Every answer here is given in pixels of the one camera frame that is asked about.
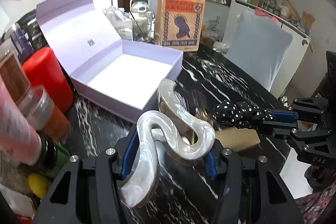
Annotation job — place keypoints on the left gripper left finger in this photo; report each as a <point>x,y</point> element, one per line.
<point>129,155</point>

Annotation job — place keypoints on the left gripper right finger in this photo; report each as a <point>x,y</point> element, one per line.
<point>209,161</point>

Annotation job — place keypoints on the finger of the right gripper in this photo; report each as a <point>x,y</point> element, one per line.
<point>276,128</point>
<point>285,116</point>

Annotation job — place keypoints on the black polka dot hair bow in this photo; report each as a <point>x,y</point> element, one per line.
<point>241,115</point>

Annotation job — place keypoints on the gold rectangular case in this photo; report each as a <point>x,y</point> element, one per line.
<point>237,139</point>

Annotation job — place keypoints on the pearl white hair claw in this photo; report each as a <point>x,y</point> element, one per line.
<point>185,138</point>

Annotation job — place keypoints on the lavender gift box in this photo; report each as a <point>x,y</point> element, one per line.
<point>121,76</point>

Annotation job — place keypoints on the orange spice jar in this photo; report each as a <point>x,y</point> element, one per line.
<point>43,115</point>

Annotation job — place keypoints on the pink tube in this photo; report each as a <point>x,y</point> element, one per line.
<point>18,138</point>

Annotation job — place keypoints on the red canister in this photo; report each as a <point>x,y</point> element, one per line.
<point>42,68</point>

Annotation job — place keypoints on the clear glass jar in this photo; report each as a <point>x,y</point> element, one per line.
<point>141,28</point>

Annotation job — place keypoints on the brown paper bag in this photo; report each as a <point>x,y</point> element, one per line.
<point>178,24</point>

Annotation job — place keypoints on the purple can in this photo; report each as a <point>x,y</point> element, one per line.
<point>21,44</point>

